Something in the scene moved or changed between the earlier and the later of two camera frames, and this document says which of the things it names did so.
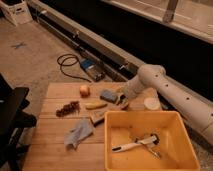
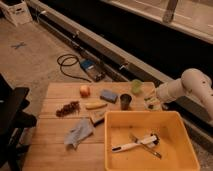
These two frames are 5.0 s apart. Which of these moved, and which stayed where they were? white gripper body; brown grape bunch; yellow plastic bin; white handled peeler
Moved: white gripper body
Stayed: brown grape bunch; white handled peeler; yellow plastic bin
